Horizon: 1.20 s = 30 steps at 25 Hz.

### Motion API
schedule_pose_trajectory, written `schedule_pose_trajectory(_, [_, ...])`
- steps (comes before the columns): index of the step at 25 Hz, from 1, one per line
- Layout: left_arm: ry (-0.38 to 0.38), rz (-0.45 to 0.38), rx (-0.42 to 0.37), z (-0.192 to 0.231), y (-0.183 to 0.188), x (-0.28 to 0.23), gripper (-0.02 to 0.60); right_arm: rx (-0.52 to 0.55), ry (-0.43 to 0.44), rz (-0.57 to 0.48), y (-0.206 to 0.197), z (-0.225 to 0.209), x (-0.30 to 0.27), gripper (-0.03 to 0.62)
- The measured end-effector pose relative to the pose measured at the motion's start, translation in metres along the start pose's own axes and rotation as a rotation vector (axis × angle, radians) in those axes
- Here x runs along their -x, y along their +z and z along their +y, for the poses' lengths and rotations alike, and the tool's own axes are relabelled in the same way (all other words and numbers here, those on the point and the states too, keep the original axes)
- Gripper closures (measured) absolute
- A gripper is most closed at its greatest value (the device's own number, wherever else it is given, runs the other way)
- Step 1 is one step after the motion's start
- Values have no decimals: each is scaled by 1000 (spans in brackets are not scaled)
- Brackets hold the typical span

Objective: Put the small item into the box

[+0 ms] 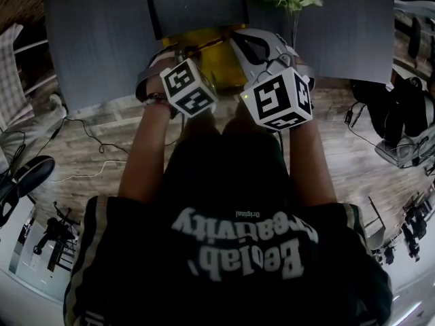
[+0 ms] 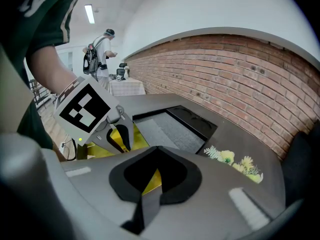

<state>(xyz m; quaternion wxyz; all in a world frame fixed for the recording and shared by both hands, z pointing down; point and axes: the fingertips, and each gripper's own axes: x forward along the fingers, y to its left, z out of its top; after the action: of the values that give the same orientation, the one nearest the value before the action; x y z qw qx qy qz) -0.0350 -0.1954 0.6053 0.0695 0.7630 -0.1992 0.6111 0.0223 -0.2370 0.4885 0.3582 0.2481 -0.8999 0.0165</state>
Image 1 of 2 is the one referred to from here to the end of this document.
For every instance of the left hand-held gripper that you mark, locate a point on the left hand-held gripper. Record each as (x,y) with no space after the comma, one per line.
(190,87)

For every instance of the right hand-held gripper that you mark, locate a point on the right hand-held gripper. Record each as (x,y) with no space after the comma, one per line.
(275,100)

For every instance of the person's left forearm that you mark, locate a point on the person's left forearm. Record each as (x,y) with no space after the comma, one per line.
(146,155)

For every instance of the person's right forearm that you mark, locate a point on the person's right forearm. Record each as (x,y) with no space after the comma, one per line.
(311,165)

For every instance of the person's left hand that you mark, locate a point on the person's left hand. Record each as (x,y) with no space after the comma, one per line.
(154,87)

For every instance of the black rectangular tray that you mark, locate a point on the black rectangular tray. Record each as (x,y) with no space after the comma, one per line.
(197,5)

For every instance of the person's right leg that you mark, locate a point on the person's right leg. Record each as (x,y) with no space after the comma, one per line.
(244,121)

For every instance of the person's leg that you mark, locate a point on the person's leg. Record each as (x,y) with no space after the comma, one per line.
(244,121)
(204,124)

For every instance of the person's left leg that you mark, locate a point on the person's left leg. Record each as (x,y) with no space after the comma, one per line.
(204,124)

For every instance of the person's black shorts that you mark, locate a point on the person's black shorts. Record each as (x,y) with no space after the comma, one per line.
(224,168)

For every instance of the black backpack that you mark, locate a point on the black backpack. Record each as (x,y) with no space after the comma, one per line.
(391,107)

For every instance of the black office chair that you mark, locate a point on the black office chair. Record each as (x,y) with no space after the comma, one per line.
(414,36)

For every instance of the grey plaid cloth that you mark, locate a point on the grey plaid cloth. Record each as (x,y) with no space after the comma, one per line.
(13,80)

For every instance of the grey bag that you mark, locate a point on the grey bag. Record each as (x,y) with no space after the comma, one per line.
(404,148)

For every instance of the black equipment stands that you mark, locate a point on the black equipment stands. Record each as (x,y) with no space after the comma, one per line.
(413,222)

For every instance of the black camera tripod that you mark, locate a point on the black camera tripod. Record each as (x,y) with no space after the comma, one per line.
(54,229)

